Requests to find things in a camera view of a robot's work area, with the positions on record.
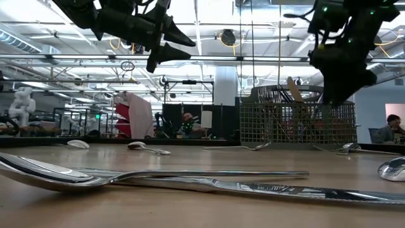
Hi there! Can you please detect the black partition panel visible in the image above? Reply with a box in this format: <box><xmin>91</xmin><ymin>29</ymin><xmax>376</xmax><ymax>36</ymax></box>
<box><xmin>162</xmin><ymin>103</ymin><xmax>242</xmax><ymax>140</ymax></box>

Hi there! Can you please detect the red rack with pale cover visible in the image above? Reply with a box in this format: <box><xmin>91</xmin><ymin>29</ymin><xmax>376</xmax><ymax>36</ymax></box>
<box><xmin>113</xmin><ymin>91</ymin><xmax>155</xmax><ymax>139</ymax></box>

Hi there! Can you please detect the long linear ceiling light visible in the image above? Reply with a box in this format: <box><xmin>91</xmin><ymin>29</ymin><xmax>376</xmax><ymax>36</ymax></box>
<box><xmin>0</xmin><ymin>54</ymin><xmax>405</xmax><ymax>63</ymax></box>

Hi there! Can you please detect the black office chair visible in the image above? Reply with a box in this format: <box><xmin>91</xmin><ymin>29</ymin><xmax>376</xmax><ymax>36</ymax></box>
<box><xmin>368</xmin><ymin>127</ymin><xmax>381</xmax><ymax>144</ymax></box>

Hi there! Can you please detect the black framed glass enclosure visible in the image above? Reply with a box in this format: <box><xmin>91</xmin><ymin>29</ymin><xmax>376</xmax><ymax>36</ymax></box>
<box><xmin>53</xmin><ymin>107</ymin><xmax>111</xmax><ymax>137</ymax></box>

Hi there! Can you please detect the white paper sign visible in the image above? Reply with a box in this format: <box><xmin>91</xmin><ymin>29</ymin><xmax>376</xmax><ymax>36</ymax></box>
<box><xmin>201</xmin><ymin>110</ymin><xmax>213</xmax><ymax>129</ymax></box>

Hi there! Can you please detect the silver table knife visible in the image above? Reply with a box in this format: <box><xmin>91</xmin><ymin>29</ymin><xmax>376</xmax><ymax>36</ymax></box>
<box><xmin>75</xmin><ymin>167</ymin><xmax>405</xmax><ymax>206</ymax></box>

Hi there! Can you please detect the silver ventilation duct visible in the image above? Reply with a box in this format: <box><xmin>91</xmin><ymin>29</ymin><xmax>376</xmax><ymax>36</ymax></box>
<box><xmin>0</xmin><ymin>29</ymin><xmax>44</xmax><ymax>55</ymax></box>
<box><xmin>366</xmin><ymin>62</ymin><xmax>405</xmax><ymax>90</ymax></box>

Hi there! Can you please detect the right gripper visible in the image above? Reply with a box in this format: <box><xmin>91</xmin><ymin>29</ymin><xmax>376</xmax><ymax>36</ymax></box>
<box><xmin>308</xmin><ymin>43</ymin><xmax>378</xmax><ymax>106</ymax></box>

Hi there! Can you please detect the grey mesh cutlery basket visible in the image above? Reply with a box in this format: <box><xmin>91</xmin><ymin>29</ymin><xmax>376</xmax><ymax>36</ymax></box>
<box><xmin>239</xmin><ymin>84</ymin><xmax>358</xmax><ymax>150</ymax></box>

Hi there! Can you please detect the wooden workbench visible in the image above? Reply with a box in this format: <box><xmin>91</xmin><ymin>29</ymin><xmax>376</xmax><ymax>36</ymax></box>
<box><xmin>0</xmin><ymin>125</ymin><xmax>64</xmax><ymax>137</ymax></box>

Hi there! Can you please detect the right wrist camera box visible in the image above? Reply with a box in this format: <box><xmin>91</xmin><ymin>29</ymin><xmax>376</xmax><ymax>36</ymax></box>
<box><xmin>308</xmin><ymin>0</ymin><xmax>349</xmax><ymax>35</ymax></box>

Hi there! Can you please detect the white square column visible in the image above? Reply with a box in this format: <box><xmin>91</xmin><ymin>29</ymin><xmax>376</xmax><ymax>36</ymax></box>
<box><xmin>214</xmin><ymin>65</ymin><xmax>239</xmax><ymax>107</ymax></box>

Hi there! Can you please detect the black metal gantry frame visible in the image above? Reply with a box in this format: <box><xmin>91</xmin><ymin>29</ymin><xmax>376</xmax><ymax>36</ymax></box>
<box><xmin>163</xmin><ymin>80</ymin><xmax>215</xmax><ymax>105</ymax></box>

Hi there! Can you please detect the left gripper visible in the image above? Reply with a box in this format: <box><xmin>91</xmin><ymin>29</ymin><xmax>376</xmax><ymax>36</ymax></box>
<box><xmin>92</xmin><ymin>0</ymin><xmax>197</xmax><ymax>74</ymax></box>

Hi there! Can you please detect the person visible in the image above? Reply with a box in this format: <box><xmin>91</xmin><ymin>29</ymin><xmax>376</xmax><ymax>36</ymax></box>
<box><xmin>176</xmin><ymin>111</ymin><xmax>207</xmax><ymax>139</ymax></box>
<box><xmin>378</xmin><ymin>113</ymin><xmax>405</xmax><ymax>145</ymax></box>

